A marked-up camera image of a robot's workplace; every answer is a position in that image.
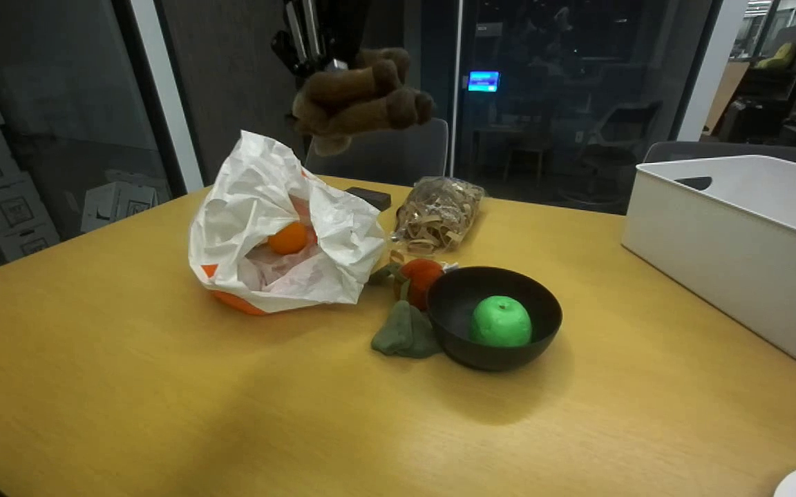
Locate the orange toy fruit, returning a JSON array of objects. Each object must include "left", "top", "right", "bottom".
[{"left": 266, "top": 220, "right": 316, "bottom": 255}]

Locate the white orange plastic bag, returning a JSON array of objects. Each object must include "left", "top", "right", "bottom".
[{"left": 188, "top": 132, "right": 386, "bottom": 315}]

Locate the brown plush toy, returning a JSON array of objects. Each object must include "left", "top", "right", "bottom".
[{"left": 289, "top": 46, "right": 436, "bottom": 155}]

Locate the clear bag of snacks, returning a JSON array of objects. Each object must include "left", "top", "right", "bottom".
[{"left": 396, "top": 176, "right": 487, "bottom": 250}]

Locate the red plush tomato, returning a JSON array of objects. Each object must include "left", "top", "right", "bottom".
[{"left": 403, "top": 260, "right": 441, "bottom": 310}]

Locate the green felt leaf plush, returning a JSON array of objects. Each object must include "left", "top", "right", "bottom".
[{"left": 369, "top": 300, "right": 439, "bottom": 360}]

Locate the black bowl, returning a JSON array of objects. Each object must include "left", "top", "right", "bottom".
[{"left": 429, "top": 268, "right": 562, "bottom": 373}]

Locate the green toy fruit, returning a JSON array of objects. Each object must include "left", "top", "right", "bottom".
[{"left": 470, "top": 295, "right": 534, "bottom": 347}]

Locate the blue lit monitor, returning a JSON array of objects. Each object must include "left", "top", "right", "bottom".
[{"left": 466, "top": 70, "right": 499, "bottom": 93}]

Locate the white storage box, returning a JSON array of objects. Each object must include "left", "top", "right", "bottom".
[{"left": 622, "top": 155, "right": 796, "bottom": 360}]

